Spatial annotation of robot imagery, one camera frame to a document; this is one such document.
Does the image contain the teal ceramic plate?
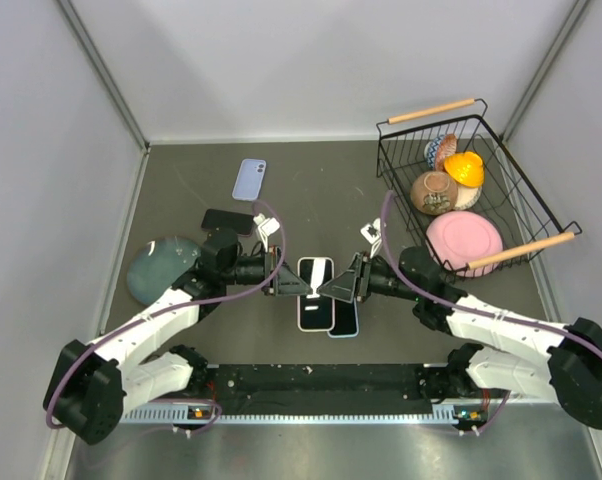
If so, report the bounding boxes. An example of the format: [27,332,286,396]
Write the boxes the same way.
[126,236,200,306]

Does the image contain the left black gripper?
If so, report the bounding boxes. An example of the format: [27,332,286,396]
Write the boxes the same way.
[221,244,312,295]

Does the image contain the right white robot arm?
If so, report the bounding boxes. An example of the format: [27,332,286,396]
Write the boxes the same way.
[318,247,602,430]

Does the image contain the blue patterned bowl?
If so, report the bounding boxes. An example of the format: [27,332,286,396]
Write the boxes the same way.
[424,135,445,170]

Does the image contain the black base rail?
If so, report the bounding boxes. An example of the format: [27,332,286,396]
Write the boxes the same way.
[150,362,507,416]

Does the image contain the yellow bowl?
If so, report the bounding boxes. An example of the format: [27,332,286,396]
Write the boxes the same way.
[444,151,485,188]

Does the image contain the white cream bowl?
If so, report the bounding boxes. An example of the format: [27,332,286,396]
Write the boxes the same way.
[453,184,482,211]

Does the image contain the grey slotted cable duct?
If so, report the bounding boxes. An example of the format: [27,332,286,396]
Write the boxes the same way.
[120,402,482,426]

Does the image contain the light blue phone case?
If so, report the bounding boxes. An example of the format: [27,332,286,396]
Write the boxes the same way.
[327,297,361,340]

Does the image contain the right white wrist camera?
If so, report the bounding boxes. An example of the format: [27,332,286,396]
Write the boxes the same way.
[360,218,382,258]

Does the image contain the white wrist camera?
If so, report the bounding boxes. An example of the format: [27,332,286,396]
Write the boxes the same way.
[360,218,382,258]
[253,214,280,250]

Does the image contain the pink plate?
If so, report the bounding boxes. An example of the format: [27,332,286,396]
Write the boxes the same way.
[426,211,503,278]

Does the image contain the black wire basket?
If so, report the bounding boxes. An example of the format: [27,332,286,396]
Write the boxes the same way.
[376,98,582,282]

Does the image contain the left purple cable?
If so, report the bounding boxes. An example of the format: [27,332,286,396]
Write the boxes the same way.
[45,199,287,429]

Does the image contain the lavender purple phone case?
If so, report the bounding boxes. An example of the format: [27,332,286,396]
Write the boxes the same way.
[232,158,267,201]

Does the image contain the red patterned shell dish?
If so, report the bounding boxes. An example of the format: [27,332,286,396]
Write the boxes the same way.
[434,134,457,171]

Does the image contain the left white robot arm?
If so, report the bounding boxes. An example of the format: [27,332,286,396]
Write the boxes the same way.
[43,229,312,445]

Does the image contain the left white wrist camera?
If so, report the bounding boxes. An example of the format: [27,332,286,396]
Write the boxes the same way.
[253,214,280,250]

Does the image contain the silver edged black phone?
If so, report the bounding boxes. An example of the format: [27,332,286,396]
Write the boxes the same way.
[299,258,333,330]

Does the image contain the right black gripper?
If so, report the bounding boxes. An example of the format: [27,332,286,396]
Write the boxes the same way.
[319,251,422,303]

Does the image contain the cream white phone case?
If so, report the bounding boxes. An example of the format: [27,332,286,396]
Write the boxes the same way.
[296,256,336,334]

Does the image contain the brown patterned bowl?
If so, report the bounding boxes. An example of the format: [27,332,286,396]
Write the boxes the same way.
[410,171,458,216]

